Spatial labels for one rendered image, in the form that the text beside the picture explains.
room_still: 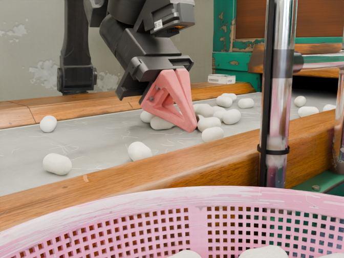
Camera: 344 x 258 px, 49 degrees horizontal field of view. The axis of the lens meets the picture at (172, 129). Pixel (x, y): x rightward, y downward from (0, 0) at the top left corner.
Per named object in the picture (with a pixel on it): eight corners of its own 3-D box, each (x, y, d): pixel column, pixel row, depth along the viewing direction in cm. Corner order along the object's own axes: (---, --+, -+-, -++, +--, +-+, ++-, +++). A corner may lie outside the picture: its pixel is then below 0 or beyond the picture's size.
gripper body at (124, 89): (197, 64, 51) (169, 29, 54) (140, 66, 45) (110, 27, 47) (176, 97, 55) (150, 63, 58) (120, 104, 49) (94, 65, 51)
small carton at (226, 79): (207, 82, 94) (208, 74, 94) (216, 82, 97) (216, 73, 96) (226, 84, 90) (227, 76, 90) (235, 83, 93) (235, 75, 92)
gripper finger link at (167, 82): (232, 106, 48) (191, 57, 52) (194, 113, 43) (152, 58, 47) (205, 140, 52) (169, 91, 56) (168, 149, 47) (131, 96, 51)
